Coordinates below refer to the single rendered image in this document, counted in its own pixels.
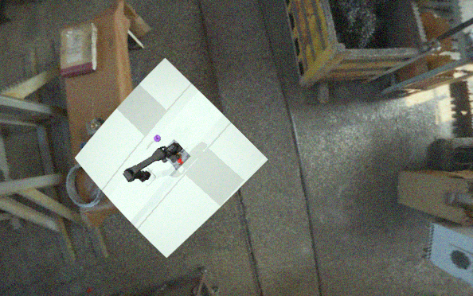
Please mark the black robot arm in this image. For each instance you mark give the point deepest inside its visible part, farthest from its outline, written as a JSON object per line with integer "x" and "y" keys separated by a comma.
{"x": 160, "y": 154}

